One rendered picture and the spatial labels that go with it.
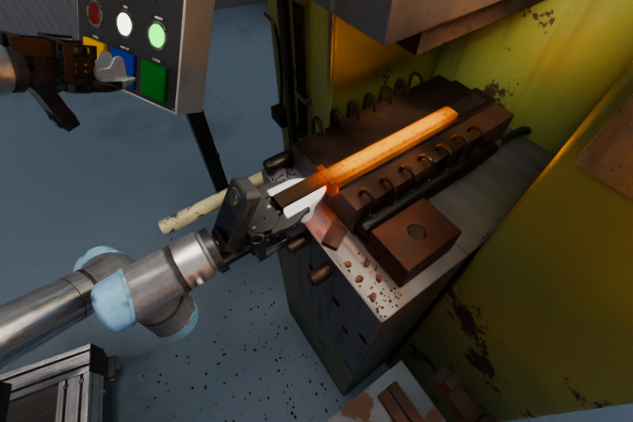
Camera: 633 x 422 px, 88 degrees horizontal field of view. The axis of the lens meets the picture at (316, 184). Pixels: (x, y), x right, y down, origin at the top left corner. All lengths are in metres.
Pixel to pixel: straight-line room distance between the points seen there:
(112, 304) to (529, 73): 0.84
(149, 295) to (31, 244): 1.66
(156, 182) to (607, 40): 1.91
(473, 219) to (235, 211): 0.44
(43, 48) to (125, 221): 1.36
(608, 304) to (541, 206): 0.14
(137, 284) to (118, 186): 1.65
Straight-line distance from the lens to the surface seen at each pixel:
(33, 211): 2.28
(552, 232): 0.51
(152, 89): 0.84
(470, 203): 0.70
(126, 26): 0.90
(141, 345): 1.63
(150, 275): 0.51
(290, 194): 0.53
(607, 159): 0.41
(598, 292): 0.54
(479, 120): 0.76
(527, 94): 0.86
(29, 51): 0.69
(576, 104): 0.82
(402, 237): 0.54
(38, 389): 1.49
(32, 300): 0.62
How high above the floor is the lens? 1.43
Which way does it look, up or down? 51 degrees down
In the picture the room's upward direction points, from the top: straight up
